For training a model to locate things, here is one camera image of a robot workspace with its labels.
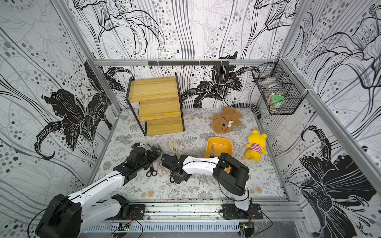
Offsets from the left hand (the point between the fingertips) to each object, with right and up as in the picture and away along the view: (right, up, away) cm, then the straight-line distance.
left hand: (160, 156), depth 87 cm
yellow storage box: (+35, +4, +11) cm, 37 cm away
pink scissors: (+1, -9, +1) cm, 9 cm away
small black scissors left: (-5, -10, 0) cm, 11 cm away
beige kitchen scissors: (+6, +4, +11) cm, 13 cm away
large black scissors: (+6, -13, -3) cm, 15 cm away
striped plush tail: (+69, +32, +32) cm, 83 cm away
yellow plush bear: (+61, +7, +6) cm, 61 cm away
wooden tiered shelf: (-4, +33, +14) cm, 36 cm away
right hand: (+12, -12, 0) cm, 18 cm away
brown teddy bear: (+38, +19, +12) cm, 44 cm away
